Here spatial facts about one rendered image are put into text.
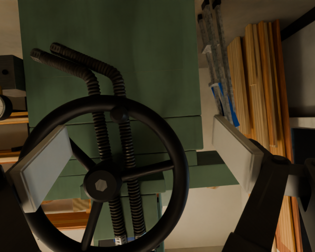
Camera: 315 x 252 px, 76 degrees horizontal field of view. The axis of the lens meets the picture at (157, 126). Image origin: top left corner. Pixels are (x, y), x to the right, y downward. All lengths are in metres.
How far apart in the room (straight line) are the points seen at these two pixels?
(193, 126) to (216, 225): 3.07
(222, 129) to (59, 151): 0.13
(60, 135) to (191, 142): 0.40
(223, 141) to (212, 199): 3.20
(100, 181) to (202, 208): 3.08
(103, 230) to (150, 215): 0.10
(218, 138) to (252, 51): 1.73
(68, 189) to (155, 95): 0.33
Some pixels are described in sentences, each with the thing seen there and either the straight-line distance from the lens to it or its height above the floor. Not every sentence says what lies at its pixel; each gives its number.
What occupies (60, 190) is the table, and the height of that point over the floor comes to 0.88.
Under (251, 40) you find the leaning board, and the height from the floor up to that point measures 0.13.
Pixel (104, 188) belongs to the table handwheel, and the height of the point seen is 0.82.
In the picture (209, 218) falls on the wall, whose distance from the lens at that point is 3.47.
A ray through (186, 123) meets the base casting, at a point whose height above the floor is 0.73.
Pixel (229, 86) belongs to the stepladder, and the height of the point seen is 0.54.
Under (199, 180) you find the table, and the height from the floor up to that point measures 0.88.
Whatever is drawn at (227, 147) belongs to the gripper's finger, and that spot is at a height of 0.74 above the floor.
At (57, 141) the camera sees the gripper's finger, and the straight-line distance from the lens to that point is 0.17.
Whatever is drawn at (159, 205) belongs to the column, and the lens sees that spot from 0.94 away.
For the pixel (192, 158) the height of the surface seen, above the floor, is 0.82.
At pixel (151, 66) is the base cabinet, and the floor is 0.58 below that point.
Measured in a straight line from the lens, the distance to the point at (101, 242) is 0.55.
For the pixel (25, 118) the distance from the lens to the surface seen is 3.05.
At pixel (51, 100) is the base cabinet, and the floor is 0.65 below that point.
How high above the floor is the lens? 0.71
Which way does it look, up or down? 2 degrees up
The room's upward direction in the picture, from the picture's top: 176 degrees clockwise
